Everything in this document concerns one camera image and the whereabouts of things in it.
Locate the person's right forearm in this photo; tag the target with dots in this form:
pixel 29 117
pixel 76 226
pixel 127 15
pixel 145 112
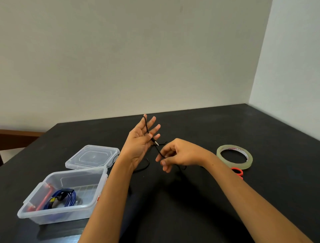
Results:
pixel 255 200

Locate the clear plastic lid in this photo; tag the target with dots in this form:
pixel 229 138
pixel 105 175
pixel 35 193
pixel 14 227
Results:
pixel 92 156

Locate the person's left forearm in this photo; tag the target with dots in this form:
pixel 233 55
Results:
pixel 107 202

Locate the clear plastic box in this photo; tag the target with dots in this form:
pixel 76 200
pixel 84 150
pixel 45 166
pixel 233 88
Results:
pixel 62 215

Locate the person's left hand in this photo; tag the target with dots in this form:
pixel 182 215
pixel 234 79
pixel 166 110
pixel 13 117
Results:
pixel 137 145

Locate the clear tape roll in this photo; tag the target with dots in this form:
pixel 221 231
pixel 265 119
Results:
pixel 221 157

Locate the person's right hand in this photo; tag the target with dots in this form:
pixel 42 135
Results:
pixel 187 154

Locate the brown wooden furniture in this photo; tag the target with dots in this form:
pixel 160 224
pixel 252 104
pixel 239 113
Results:
pixel 15 139

